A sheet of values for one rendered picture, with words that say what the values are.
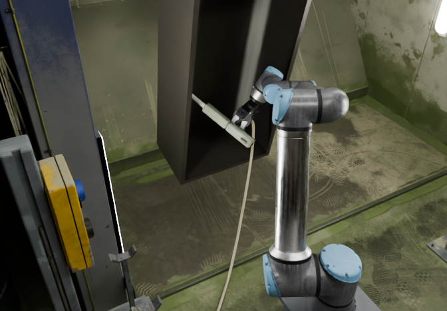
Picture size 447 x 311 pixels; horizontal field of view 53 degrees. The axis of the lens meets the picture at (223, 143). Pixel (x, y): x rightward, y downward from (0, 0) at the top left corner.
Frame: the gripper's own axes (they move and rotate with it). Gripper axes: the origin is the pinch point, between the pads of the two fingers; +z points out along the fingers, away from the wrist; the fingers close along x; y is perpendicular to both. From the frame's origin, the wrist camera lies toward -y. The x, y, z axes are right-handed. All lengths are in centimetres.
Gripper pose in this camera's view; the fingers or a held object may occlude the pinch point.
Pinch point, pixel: (234, 129)
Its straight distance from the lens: 227.5
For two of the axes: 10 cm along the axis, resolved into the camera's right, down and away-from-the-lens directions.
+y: 4.3, -2.6, 8.7
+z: -5.0, 7.3, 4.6
